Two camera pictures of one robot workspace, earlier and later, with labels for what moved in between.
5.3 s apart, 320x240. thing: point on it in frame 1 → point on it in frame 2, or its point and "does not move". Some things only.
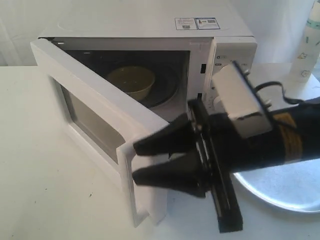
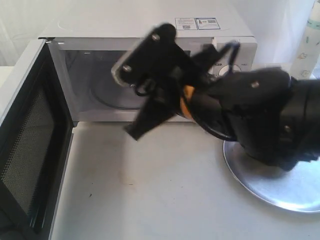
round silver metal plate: [294, 186] does not move
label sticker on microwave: [196, 23] does not move
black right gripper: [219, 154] → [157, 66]
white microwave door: [103, 123] → [35, 136]
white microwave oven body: [205, 41] does not move
